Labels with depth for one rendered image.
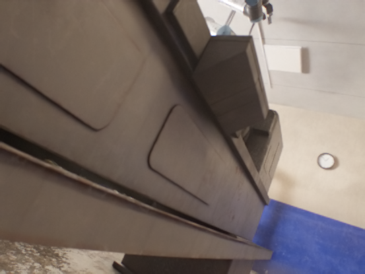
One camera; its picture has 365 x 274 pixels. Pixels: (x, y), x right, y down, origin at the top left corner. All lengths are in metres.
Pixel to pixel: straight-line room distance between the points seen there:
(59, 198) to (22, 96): 0.18
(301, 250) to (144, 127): 4.40
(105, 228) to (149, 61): 0.34
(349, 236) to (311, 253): 0.70
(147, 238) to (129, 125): 0.23
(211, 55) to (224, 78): 0.06
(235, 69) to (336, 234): 4.40
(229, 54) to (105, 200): 0.41
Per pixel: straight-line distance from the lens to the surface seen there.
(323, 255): 4.77
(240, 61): 0.57
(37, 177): 0.21
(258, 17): 1.64
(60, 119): 0.40
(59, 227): 0.24
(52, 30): 0.38
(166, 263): 1.45
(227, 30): 1.42
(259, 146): 1.61
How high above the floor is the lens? 0.48
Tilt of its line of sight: 15 degrees up
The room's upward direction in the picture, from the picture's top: 25 degrees clockwise
